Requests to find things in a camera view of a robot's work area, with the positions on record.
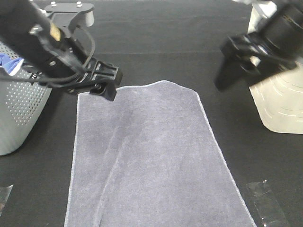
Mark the blue cloth in basket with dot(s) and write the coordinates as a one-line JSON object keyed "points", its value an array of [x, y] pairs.
{"points": [[11, 66]]}

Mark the black felt table mat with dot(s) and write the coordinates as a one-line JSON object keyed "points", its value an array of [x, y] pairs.
{"points": [[152, 40]]}

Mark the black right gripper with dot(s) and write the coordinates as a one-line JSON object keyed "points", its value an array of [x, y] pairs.
{"points": [[247, 57]]}

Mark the cream plastic basket grey rim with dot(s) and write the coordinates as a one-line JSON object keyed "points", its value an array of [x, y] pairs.
{"points": [[279, 99]]}

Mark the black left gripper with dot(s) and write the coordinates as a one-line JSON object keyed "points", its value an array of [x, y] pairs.
{"points": [[71, 69]]}

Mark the grey perforated laundry basket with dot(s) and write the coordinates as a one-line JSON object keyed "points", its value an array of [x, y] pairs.
{"points": [[21, 103]]}

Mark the clear tape strip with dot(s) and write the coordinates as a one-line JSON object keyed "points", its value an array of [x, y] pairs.
{"points": [[4, 195], [267, 206]]}

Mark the clear tape strip right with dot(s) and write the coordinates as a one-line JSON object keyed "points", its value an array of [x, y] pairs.
{"points": [[267, 206]]}

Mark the grey microfibre towel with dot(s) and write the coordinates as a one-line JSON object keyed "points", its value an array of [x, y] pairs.
{"points": [[150, 159]]}

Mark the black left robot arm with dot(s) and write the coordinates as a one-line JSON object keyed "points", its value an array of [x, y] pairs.
{"points": [[25, 28]]}

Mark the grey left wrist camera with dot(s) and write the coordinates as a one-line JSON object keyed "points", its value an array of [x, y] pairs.
{"points": [[69, 16]]}

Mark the clear tape strip left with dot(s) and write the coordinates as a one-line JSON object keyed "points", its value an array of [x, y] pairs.
{"points": [[4, 195]]}

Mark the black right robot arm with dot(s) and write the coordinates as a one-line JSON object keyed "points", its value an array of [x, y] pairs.
{"points": [[273, 48]]}

